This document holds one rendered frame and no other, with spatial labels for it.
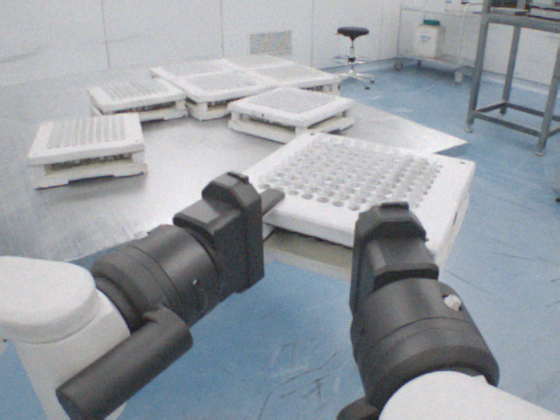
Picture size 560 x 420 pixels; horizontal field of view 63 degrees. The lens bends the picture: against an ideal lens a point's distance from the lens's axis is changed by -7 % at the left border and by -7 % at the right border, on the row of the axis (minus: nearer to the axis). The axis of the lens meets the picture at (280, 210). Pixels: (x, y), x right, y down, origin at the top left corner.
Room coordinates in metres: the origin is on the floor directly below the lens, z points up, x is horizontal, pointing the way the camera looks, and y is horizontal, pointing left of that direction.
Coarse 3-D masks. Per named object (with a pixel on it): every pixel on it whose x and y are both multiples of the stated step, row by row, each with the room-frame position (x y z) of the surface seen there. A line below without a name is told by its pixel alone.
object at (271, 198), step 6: (264, 192) 0.45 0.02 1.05; (270, 192) 0.45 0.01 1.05; (276, 192) 0.45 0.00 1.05; (282, 192) 0.45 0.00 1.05; (264, 198) 0.44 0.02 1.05; (270, 198) 0.44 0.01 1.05; (276, 198) 0.44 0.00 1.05; (282, 198) 0.45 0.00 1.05; (264, 204) 0.42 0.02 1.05; (270, 204) 0.43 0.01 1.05; (276, 204) 0.43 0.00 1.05; (264, 210) 0.42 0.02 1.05; (270, 210) 0.43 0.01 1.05; (264, 216) 0.41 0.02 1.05
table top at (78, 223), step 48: (0, 96) 1.70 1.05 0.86; (48, 96) 1.66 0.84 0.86; (0, 144) 1.16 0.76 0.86; (144, 144) 1.14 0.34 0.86; (192, 144) 1.13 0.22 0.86; (240, 144) 1.13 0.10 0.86; (384, 144) 1.14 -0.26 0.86; (432, 144) 1.14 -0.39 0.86; (0, 192) 0.87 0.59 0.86; (48, 192) 0.86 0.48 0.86; (96, 192) 0.86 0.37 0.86; (144, 192) 0.86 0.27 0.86; (192, 192) 0.86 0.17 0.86; (0, 240) 0.67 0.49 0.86; (48, 240) 0.68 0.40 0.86; (96, 240) 0.68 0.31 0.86
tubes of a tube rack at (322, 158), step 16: (304, 160) 0.54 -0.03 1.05; (320, 160) 0.54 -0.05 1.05; (336, 160) 0.54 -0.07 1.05; (352, 160) 0.54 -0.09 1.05; (368, 160) 0.54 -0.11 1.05; (384, 160) 0.56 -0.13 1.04; (400, 160) 0.54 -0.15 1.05; (416, 160) 0.54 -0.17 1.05; (288, 176) 0.50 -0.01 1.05; (304, 176) 0.49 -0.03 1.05; (320, 176) 0.50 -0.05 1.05; (336, 176) 0.50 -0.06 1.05; (352, 176) 0.49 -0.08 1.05; (368, 176) 0.51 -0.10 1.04; (384, 176) 0.51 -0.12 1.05; (400, 176) 0.50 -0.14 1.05; (416, 176) 0.50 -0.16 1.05; (352, 192) 0.47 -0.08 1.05; (368, 192) 0.46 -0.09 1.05; (384, 192) 0.45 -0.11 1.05; (400, 192) 0.45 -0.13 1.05
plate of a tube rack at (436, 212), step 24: (288, 144) 0.62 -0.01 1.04; (264, 168) 0.54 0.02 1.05; (360, 168) 0.54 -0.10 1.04; (408, 168) 0.54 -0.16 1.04; (456, 168) 0.54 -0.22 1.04; (336, 192) 0.47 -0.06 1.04; (408, 192) 0.47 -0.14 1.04; (432, 192) 0.47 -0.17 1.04; (456, 192) 0.47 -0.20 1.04; (288, 216) 0.42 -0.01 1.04; (312, 216) 0.42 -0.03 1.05; (336, 216) 0.42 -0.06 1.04; (432, 216) 0.42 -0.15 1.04; (456, 216) 0.44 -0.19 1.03; (336, 240) 0.40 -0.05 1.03; (432, 240) 0.37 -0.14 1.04
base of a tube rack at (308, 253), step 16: (464, 208) 0.53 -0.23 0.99; (272, 240) 0.45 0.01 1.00; (288, 240) 0.45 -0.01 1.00; (304, 240) 0.45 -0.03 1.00; (448, 240) 0.45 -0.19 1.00; (272, 256) 0.43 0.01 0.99; (288, 256) 0.42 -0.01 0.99; (304, 256) 0.42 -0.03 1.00; (320, 256) 0.42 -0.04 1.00; (336, 256) 0.42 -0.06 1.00; (448, 256) 0.44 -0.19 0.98; (320, 272) 0.40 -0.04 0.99; (336, 272) 0.40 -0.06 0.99
